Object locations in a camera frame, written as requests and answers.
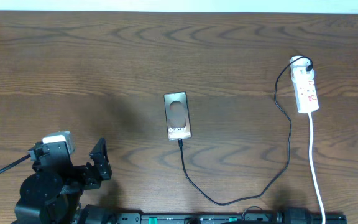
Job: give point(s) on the white power strip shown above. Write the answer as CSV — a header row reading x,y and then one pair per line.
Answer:
x,y
305,90

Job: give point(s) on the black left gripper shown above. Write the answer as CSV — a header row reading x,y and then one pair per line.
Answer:
x,y
100,156

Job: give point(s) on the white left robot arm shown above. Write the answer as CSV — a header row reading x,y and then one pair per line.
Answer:
x,y
52,194

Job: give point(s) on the white usb wall charger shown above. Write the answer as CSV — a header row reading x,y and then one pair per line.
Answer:
x,y
302,65

